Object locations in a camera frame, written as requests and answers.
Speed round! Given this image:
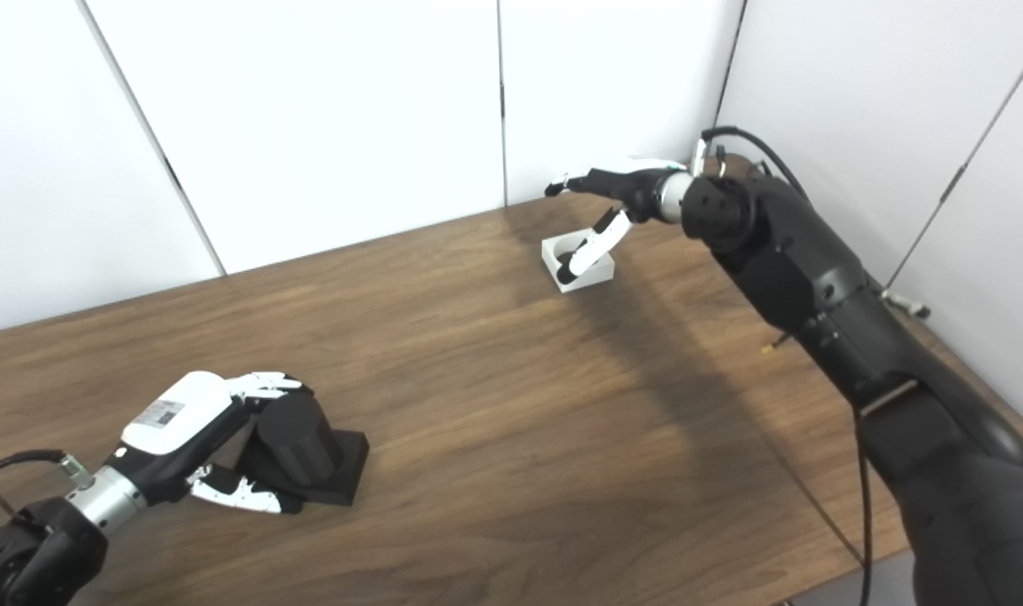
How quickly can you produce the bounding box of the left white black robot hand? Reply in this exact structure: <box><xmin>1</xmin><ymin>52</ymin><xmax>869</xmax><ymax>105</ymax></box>
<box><xmin>103</xmin><ymin>370</ymin><xmax>314</xmax><ymax>516</ymax></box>

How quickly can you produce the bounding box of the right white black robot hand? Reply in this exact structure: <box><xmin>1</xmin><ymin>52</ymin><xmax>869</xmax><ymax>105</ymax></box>
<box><xmin>545</xmin><ymin>156</ymin><xmax>695</xmax><ymax>284</ymax></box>

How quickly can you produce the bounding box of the white square piece with hole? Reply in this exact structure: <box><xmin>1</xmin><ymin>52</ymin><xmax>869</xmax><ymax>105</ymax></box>
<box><xmin>541</xmin><ymin>229</ymin><xmax>616</xmax><ymax>294</ymax></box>

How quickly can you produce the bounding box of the black cylinder peg with base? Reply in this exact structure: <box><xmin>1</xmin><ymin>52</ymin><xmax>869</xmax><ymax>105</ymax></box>
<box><xmin>212</xmin><ymin>389</ymin><xmax>370</xmax><ymax>508</ymax></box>

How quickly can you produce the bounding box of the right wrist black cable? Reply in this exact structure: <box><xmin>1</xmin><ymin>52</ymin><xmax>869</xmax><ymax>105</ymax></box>
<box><xmin>692</xmin><ymin>126</ymin><xmax>933</xmax><ymax>606</ymax></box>

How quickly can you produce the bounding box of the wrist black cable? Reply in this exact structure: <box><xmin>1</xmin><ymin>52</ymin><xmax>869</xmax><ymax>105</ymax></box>
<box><xmin>692</xmin><ymin>126</ymin><xmax>933</xmax><ymax>606</ymax></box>
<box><xmin>0</xmin><ymin>449</ymin><xmax>91</xmax><ymax>540</ymax></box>

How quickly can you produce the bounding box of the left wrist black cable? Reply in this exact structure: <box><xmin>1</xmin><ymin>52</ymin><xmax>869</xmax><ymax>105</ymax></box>
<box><xmin>0</xmin><ymin>449</ymin><xmax>91</xmax><ymax>540</ymax></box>

